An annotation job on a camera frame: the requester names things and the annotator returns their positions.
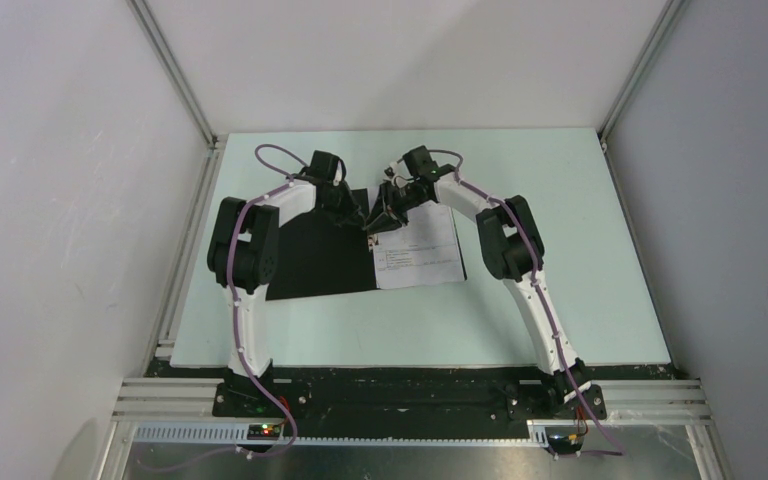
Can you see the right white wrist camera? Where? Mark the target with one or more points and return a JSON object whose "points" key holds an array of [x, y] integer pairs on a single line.
{"points": [[394, 176]]}

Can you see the printed paper sheets stack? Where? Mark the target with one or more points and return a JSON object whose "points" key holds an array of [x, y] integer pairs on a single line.
{"points": [[425, 252]]}

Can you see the left small controller board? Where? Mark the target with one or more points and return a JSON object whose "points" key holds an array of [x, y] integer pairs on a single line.
{"points": [[265, 432]]}

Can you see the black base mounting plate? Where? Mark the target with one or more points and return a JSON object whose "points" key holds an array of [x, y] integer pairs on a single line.
{"points": [[404, 403]]}

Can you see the small controller board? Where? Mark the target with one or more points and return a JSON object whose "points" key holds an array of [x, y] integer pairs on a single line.
{"points": [[565, 445], [265, 432]]}

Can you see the aluminium frame rails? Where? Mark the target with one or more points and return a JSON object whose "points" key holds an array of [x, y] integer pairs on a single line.
{"points": [[648, 403]]}

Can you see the white slotted cable duct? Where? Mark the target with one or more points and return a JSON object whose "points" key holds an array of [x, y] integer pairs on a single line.
{"points": [[244, 434]]}

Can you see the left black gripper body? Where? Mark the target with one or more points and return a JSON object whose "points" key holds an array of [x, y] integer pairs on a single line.
{"points": [[342, 206]]}

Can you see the aluminium corner post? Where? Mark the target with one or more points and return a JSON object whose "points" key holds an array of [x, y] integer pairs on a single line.
{"points": [[657, 38], [153, 31]]}

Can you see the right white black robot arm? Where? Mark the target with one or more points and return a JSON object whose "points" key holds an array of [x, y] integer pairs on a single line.
{"points": [[512, 251]]}

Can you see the right small controller board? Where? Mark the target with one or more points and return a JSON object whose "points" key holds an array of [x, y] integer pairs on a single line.
{"points": [[565, 445]]}

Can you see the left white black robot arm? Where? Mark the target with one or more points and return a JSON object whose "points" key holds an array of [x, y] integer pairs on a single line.
{"points": [[243, 252]]}

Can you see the left aluminium corner post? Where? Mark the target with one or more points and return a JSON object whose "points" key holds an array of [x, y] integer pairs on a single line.
{"points": [[153, 31]]}

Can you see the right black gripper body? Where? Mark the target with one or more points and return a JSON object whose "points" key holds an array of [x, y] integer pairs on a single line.
{"points": [[403, 199]]}

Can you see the right aluminium corner post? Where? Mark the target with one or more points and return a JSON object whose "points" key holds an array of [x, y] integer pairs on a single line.
{"points": [[657, 38]]}

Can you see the red black folder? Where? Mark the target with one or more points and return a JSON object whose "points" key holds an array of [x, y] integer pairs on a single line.
{"points": [[318, 258]]}

